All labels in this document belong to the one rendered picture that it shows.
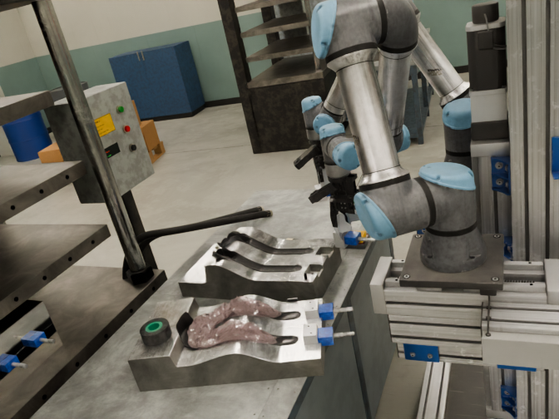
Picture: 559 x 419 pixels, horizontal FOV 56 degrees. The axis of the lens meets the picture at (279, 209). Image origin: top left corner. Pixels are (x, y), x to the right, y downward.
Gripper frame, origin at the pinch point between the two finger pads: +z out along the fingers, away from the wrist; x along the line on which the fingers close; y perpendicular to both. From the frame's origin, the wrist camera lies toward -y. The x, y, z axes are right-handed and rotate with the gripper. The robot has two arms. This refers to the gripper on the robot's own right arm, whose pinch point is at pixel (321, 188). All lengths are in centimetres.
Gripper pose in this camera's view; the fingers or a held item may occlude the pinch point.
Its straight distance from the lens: 205.2
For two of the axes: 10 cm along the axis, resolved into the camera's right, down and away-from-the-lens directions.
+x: -0.8, -3.9, 9.2
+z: 2.0, 8.9, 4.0
